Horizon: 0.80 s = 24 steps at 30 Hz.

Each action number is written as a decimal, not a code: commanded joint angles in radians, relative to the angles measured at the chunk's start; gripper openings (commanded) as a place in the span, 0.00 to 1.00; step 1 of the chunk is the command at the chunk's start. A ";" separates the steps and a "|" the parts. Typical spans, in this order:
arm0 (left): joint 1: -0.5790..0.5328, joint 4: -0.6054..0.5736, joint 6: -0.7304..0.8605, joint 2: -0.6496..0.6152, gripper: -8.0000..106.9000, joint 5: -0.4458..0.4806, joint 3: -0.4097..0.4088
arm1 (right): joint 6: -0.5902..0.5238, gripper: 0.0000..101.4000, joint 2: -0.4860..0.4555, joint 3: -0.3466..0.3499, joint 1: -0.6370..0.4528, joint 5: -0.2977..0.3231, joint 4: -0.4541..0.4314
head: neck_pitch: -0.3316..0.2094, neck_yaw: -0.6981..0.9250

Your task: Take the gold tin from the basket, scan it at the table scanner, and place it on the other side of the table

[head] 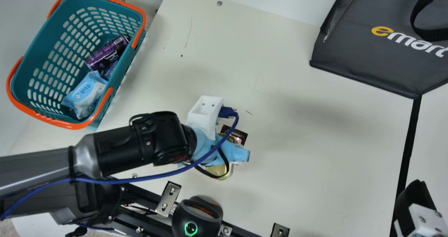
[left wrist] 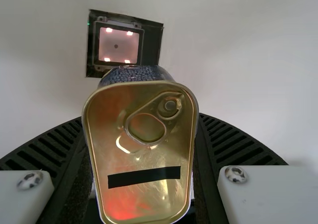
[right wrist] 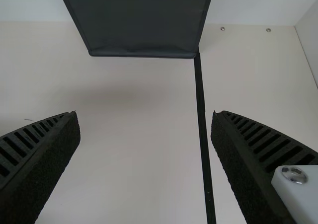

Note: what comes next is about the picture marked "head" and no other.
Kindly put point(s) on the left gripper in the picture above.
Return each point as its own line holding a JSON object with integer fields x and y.
{"x": 206, "y": 147}

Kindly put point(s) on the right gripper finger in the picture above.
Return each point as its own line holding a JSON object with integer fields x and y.
{"x": 416, "y": 202}

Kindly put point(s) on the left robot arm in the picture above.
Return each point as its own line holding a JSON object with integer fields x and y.
{"x": 140, "y": 142}

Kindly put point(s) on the teal shopping basket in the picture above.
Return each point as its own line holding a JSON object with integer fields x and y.
{"x": 42, "y": 72}

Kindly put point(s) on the black strip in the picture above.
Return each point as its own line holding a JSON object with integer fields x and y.
{"x": 408, "y": 142}

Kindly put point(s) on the black device with green light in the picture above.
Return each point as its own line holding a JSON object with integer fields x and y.
{"x": 196, "y": 217}

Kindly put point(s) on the small blue pack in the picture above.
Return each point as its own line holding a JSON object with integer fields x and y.
{"x": 111, "y": 70}

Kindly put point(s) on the white and blue wipes pack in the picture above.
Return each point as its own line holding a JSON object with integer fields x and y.
{"x": 85, "y": 95}

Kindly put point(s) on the purple box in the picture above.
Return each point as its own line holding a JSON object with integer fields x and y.
{"x": 105, "y": 53}

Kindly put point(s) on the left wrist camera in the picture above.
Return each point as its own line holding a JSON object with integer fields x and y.
{"x": 204, "y": 116}

